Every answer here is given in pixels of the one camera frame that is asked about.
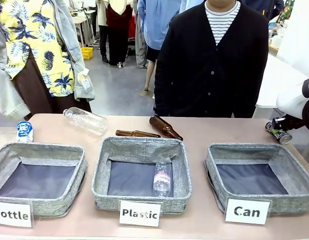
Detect white sign reading Plastic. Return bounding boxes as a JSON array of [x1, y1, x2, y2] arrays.
[[118, 199, 162, 228]]

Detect small plastic bottle pink label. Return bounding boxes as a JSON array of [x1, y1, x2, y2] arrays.
[[153, 160, 173, 198]]

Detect grey background desk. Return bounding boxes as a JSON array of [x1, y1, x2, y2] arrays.
[[73, 9, 97, 49]]

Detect person in blue shirt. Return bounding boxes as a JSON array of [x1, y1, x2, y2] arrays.
[[134, 0, 206, 100]]

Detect yellow plastic crate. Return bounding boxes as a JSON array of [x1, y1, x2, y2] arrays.
[[80, 46, 94, 61]]

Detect large clear plastic bottle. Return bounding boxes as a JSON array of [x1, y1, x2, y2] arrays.
[[62, 106, 109, 137]]

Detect paper tag on jacket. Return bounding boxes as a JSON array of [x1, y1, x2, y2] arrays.
[[73, 63, 95, 95]]

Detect grey fabric basket can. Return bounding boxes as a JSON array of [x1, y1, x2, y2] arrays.
[[203, 142, 309, 215]]

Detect green and silver drink can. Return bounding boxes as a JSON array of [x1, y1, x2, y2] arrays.
[[265, 120, 294, 146]]

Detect person in black cardigan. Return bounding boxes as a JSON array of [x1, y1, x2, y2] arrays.
[[153, 0, 270, 119]]

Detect grey fabric basket bottle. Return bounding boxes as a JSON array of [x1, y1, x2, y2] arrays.
[[0, 141, 88, 218]]

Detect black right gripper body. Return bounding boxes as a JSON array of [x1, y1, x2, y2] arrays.
[[272, 116, 305, 132]]

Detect slim brown glass bottle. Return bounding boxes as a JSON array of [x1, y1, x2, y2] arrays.
[[115, 129, 162, 139]]

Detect blue and white drink can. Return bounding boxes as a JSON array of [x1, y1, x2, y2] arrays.
[[16, 120, 35, 143]]

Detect white sign reading Bottle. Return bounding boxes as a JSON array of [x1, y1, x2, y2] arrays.
[[0, 199, 35, 229]]

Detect wide brown glass bottle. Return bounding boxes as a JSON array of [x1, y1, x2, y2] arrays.
[[148, 115, 184, 142]]

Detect white side table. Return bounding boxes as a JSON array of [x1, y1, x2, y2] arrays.
[[251, 53, 309, 119]]

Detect clutter on white table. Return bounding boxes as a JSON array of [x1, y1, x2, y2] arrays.
[[267, 20, 289, 49]]

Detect grey fabric basket plastic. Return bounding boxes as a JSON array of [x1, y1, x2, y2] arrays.
[[91, 136, 193, 215]]

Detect white sign reading Can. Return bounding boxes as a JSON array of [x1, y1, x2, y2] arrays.
[[224, 196, 273, 225]]

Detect person in yellow floral shirt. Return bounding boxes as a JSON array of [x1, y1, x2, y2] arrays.
[[0, 0, 96, 121]]

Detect person in dark red top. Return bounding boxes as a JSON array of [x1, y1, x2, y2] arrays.
[[96, 0, 135, 68]]

